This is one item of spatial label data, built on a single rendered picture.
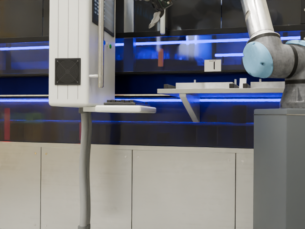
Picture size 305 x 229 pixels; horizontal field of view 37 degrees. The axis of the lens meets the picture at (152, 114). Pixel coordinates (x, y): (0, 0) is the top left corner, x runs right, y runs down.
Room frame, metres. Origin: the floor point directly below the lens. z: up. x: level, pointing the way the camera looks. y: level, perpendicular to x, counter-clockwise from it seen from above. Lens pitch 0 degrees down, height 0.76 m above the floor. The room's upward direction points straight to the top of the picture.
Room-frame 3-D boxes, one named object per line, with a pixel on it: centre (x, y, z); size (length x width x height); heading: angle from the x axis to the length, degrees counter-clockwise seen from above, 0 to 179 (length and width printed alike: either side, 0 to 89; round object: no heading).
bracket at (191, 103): (2.20, -0.18, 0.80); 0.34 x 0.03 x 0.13; 164
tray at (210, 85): (2.25, -0.28, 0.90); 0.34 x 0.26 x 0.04; 164
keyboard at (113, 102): (2.15, 0.11, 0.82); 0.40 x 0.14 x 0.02; 171
